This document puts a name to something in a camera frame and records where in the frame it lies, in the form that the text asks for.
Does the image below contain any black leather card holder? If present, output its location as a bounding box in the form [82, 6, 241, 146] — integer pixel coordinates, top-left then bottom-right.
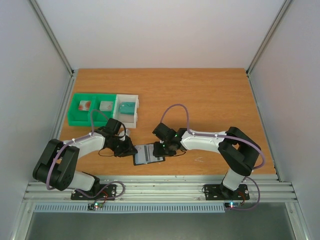
[133, 143, 166, 166]

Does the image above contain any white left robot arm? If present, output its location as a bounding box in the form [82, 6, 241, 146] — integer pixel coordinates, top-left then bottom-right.
[32, 118, 138, 199]

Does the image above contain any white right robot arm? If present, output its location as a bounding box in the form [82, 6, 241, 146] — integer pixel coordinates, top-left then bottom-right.
[152, 122, 263, 199]

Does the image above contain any teal VIP card stack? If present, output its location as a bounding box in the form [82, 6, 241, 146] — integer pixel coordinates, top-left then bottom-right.
[118, 101, 136, 115]

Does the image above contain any grey card with red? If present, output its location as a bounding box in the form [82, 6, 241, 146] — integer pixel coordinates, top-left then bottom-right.
[99, 101, 114, 112]

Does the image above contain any red patterned card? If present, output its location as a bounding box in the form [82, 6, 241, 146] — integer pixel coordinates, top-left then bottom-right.
[78, 100, 91, 111]

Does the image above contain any white plastic bin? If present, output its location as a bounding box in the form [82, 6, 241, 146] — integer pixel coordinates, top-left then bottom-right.
[112, 94, 139, 129]

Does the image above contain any green plastic bin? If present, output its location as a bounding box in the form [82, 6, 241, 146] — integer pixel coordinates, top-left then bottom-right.
[67, 93, 117, 127]

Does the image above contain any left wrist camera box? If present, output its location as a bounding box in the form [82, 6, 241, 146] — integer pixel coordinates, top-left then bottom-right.
[118, 129, 131, 139]

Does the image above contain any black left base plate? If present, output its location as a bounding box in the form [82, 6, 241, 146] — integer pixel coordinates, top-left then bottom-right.
[70, 184, 117, 201]

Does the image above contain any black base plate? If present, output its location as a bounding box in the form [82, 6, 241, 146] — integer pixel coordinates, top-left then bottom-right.
[70, 184, 117, 201]
[202, 184, 250, 201]

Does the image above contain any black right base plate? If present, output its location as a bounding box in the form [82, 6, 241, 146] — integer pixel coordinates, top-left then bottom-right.
[202, 184, 250, 201]

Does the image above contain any grey slotted cable duct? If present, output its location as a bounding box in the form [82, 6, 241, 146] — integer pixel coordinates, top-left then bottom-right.
[33, 202, 225, 214]

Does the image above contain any grey aluminium frame rail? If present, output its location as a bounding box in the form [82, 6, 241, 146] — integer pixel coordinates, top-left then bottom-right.
[27, 0, 76, 76]

